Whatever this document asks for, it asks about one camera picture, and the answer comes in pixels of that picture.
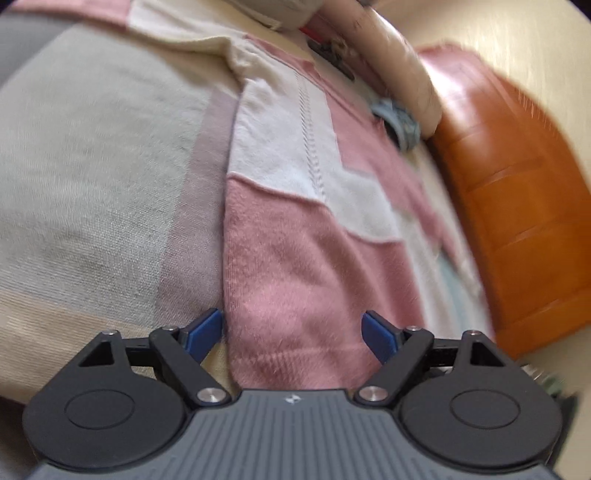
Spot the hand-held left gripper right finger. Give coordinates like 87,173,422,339
355,311,511,408

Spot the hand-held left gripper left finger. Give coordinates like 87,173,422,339
78,308,232,408

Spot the pink and white sweater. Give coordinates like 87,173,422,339
9,0,492,391

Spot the wooden headboard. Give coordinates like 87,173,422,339
416,46,591,356

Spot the blue cap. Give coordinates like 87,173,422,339
372,97,421,151

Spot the beige floral quilt roll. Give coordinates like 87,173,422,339
300,0,444,139

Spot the grey cat-face cushion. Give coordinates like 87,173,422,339
231,0,328,31

